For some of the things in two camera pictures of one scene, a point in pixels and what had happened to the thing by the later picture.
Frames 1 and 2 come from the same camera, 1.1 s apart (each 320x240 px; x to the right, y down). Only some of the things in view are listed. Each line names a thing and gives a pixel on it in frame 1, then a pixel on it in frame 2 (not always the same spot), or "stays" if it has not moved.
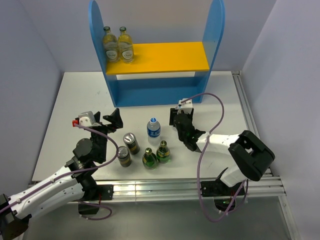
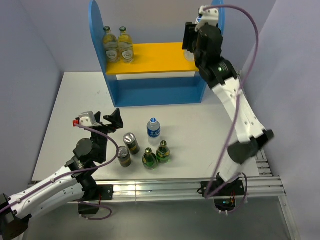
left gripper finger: x=115 y=119 stays
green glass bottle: x=163 y=152 stays
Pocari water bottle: x=153 y=132 stays
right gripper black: x=173 y=112 to x=189 y=35
